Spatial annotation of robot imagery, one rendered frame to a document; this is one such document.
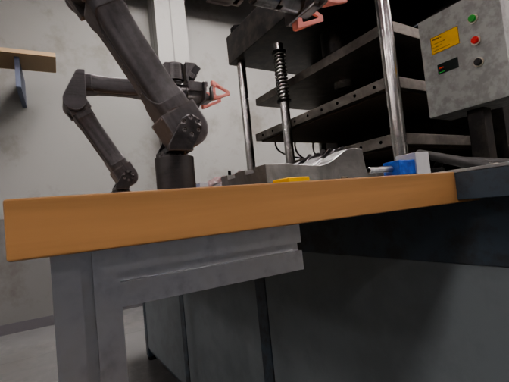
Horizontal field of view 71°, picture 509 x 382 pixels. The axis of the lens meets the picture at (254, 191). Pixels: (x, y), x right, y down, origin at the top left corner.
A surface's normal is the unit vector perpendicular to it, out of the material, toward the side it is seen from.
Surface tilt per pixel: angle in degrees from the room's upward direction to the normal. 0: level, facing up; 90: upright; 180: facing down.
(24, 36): 90
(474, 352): 90
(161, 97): 80
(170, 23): 90
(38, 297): 90
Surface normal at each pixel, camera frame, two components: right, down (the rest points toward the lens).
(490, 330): -0.85, 0.06
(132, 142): 0.47, -0.09
